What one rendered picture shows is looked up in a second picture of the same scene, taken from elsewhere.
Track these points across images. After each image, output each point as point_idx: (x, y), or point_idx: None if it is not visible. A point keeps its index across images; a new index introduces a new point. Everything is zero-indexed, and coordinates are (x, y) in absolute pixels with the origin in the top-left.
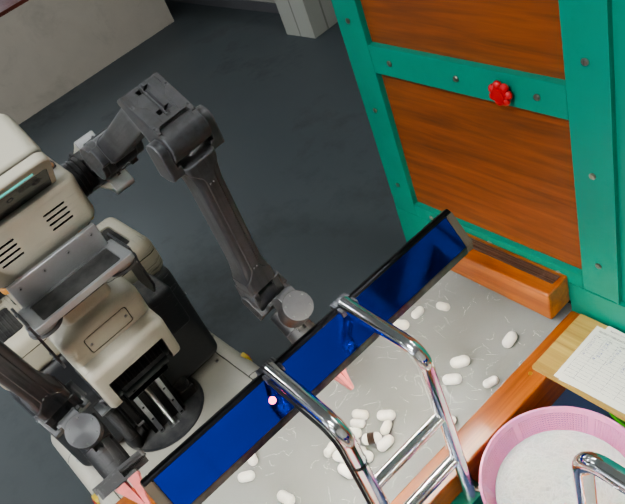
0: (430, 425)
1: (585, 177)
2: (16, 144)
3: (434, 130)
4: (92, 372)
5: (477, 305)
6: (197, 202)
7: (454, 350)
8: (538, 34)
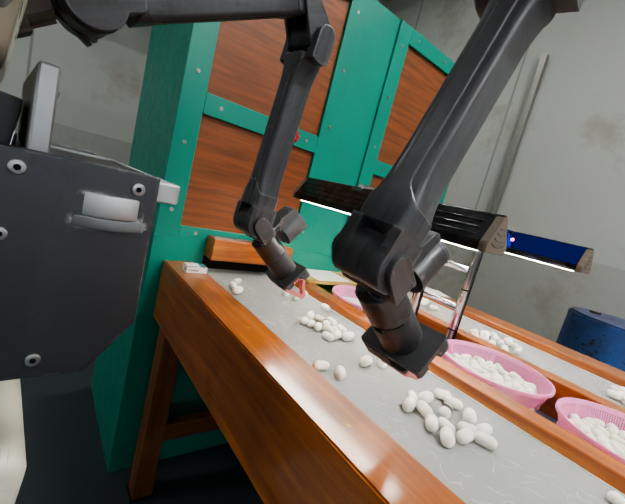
0: None
1: None
2: None
3: (228, 161)
4: (10, 445)
5: (245, 279)
6: (291, 100)
7: (272, 292)
8: (311, 113)
